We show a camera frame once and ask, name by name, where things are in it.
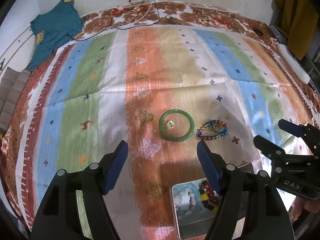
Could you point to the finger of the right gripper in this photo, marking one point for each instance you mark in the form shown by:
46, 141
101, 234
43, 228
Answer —
308, 133
277, 154

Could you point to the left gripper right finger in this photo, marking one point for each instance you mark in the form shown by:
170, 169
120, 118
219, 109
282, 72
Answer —
266, 216

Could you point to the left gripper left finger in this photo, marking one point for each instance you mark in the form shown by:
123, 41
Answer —
58, 216

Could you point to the green jade bangle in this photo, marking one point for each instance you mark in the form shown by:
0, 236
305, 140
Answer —
176, 125

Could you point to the silver metal tin box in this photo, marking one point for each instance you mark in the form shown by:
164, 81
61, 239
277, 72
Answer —
195, 205

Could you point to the white pillow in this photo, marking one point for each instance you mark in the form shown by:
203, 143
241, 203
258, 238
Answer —
294, 65

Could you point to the yellow hanging cloth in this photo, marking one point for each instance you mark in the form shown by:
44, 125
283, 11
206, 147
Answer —
299, 20

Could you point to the striped colourful bed sheet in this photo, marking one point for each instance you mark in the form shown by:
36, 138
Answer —
160, 119

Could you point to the teal knitted sweater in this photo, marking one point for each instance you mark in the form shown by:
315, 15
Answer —
54, 29

